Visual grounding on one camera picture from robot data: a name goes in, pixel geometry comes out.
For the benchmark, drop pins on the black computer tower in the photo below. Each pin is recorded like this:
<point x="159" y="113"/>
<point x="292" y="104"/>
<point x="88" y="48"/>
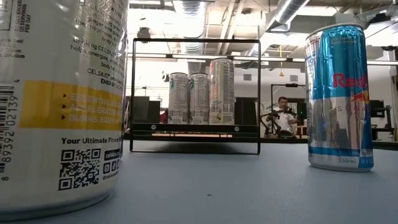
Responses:
<point x="143" y="110"/>

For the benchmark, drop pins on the black background robot arm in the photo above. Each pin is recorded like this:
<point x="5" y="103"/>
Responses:
<point x="273" y="115"/>

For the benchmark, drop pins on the blue table mat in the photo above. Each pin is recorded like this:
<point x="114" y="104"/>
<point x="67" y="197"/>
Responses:
<point x="248" y="193"/>

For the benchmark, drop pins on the grey wall vent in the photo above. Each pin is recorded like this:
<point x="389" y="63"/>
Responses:
<point x="293" y="78"/>
<point x="247" y="77"/>

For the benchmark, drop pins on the dark ceiling fixture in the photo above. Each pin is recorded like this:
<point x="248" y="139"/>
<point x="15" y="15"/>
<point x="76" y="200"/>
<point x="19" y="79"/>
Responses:
<point x="143" y="33"/>

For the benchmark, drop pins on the black background equipment stand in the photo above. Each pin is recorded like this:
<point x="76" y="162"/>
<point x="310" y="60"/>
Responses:
<point x="381" y="112"/>

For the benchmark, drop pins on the yellow hanging pendant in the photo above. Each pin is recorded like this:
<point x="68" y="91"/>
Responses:
<point x="281" y="74"/>

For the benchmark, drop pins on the silver ceiling duct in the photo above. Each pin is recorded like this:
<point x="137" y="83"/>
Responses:
<point x="287" y="14"/>
<point x="192" y="28"/>

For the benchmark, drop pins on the long overhead light bar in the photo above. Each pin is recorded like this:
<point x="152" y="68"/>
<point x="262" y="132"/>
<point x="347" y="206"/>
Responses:
<point x="155" y="56"/>

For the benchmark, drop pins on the white Celsius can yellow band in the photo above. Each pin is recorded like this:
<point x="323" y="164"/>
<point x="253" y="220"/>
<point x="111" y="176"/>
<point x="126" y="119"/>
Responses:
<point x="62" y="124"/>

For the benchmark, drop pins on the white Celsius can red band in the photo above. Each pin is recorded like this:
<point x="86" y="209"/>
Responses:
<point x="178" y="98"/>

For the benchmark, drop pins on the black background stand frame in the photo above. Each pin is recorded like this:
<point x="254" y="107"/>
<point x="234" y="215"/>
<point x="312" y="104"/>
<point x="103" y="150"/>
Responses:
<point x="287" y="85"/>

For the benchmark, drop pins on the wooden shelf black metal frame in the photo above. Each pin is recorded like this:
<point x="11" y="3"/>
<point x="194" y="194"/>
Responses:
<point x="192" y="128"/>

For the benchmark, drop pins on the person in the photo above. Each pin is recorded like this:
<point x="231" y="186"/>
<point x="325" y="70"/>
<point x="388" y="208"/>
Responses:
<point x="284" y="121"/>

